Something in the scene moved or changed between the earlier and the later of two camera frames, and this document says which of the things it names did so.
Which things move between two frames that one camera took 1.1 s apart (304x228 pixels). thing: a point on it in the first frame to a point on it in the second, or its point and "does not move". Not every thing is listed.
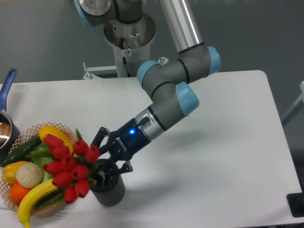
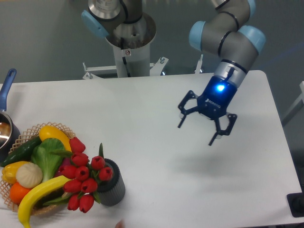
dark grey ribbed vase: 109,190 does not move
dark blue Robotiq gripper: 123,143 to 213,103
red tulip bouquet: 70,169 to 80,189
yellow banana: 25,202 does not move
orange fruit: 17,192 does not move
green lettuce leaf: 41,160 does not move
